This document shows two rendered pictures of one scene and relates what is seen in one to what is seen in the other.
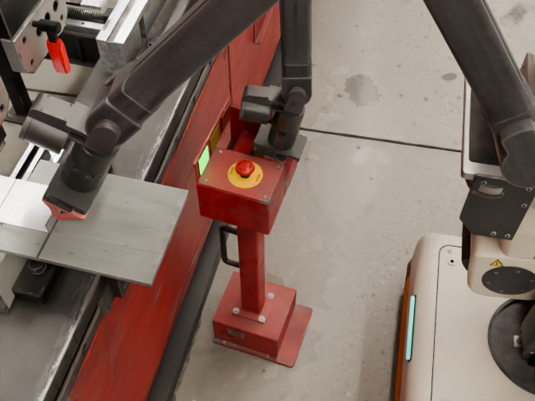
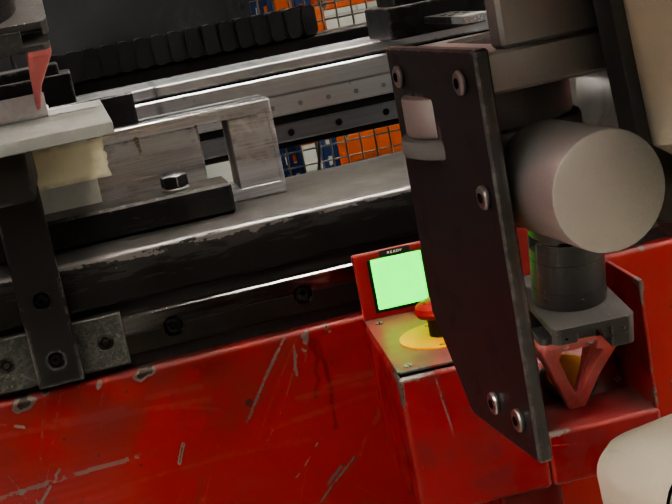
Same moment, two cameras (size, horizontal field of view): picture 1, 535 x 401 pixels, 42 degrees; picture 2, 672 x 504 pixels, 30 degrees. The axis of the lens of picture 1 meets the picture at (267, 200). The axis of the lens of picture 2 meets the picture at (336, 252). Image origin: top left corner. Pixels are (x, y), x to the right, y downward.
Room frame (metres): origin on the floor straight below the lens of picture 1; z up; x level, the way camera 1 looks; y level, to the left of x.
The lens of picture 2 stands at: (0.42, -0.81, 1.08)
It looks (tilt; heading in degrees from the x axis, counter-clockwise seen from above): 13 degrees down; 65
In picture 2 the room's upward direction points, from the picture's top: 11 degrees counter-clockwise
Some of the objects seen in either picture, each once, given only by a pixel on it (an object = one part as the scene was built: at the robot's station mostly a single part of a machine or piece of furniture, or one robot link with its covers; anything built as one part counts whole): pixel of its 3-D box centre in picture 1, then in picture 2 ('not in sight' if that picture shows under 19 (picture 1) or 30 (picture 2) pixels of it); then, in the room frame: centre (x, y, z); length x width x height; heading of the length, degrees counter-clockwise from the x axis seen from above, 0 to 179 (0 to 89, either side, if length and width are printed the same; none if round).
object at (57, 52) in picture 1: (52, 46); not in sight; (0.80, 0.32, 1.20); 0.04 x 0.02 x 0.10; 76
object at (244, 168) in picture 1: (244, 170); (440, 320); (0.89, 0.05, 0.79); 0.04 x 0.04 x 0.04
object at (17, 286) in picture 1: (65, 224); (75, 227); (0.69, 0.36, 0.89); 0.30 x 0.05 x 0.03; 166
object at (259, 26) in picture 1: (263, 17); not in sight; (1.62, 0.01, 0.58); 0.15 x 0.02 x 0.07; 166
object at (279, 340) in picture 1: (263, 317); not in sight; (0.93, 0.01, 0.06); 0.25 x 0.20 x 0.12; 71
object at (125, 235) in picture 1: (92, 219); (2, 136); (0.63, 0.28, 1.00); 0.26 x 0.18 x 0.01; 76
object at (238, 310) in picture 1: (253, 303); not in sight; (0.94, 0.04, 0.13); 0.10 x 0.10 x 0.01; 71
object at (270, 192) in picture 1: (248, 165); (501, 353); (0.94, 0.04, 0.75); 0.20 x 0.16 x 0.18; 161
